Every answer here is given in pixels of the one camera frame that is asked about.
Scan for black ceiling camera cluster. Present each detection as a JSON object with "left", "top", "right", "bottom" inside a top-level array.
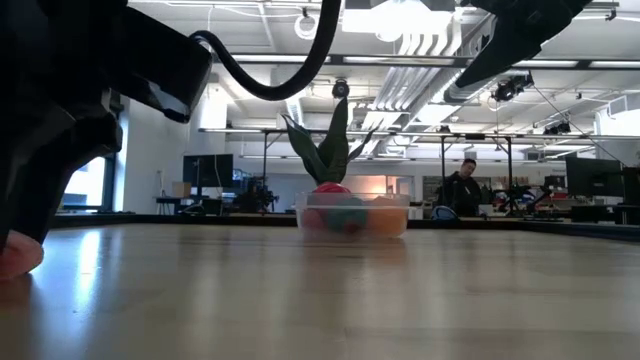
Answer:
[{"left": 491, "top": 71, "right": 535, "bottom": 104}]

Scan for dark background desk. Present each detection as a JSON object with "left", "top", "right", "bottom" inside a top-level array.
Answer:
[{"left": 154, "top": 195, "right": 225, "bottom": 216}]

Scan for clear plastic tupperware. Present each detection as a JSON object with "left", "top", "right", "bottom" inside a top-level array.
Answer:
[{"left": 294, "top": 191, "right": 412, "bottom": 240}]

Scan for person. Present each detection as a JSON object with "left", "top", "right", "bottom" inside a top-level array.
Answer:
[{"left": 442, "top": 157, "right": 484, "bottom": 218}]

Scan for red bell pepper toy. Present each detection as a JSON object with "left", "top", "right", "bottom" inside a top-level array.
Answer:
[{"left": 310, "top": 181, "right": 353, "bottom": 207}]

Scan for green succulent plant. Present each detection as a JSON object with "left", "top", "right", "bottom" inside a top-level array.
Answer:
[{"left": 281, "top": 97, "right": 382, "bottom": 186}]

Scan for white coiled cable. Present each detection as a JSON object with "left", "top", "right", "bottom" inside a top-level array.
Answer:
[{"left": 293, "top": 13, "right": 323, "bottom": 41}]

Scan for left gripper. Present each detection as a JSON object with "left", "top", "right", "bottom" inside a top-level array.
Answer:
[{"left": 0, "top": 0, "right": 129, "bottom": 251}]

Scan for white ceiling ducts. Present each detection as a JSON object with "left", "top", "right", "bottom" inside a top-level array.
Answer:
[{"left": 372, "top": 9, "right": 469, "bottom": 132}]

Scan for small pink peach toy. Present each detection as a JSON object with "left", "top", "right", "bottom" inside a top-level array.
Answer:
[{"left": 0, "top": 230, "right": 45, "bottom": 281}]

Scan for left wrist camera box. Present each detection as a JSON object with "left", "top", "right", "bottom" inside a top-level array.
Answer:
[{"left": 107, "top": 4, "right": 215, "bottom": 125}]

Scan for large glass window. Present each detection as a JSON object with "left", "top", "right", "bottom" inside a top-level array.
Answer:
[{"left": 62, "top": 154, "right": 117, "bottom": 211}]

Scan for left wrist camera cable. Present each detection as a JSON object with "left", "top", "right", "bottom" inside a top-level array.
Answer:
[{"left": 188, "top": 0, "right": 344, "bottom": 102}]

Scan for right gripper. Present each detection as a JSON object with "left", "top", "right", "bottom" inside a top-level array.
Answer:
[{"left": 454, "top": 0, "right": 594, "bottom": 89}]

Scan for green bell pepper toy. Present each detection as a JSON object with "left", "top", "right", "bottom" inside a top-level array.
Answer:
[{"left": 324, "top": 197, "right": 370, "bottom": 235}]

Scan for blue round object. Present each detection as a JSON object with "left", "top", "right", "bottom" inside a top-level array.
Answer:
[{"left": 431, "top": 205, "right": 459, "bottom": 222}]

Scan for orange pumpkin toy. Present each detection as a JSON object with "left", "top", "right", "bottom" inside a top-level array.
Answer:
[{"left": 367, "top": 196, "right": 410, "bottom": 238}]

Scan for black computer monitor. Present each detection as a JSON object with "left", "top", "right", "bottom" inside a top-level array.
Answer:
[
  {"left": 182, "top": 153, "right": 235, "bottom": 189},
  {"left": 565, "top": 156, "right": 624, "bottom": 199}
]

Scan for long ceiling light bar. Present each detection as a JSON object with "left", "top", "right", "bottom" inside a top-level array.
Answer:
[{"left": 212, "top": 49, "right": 640, "bottom": 70}]

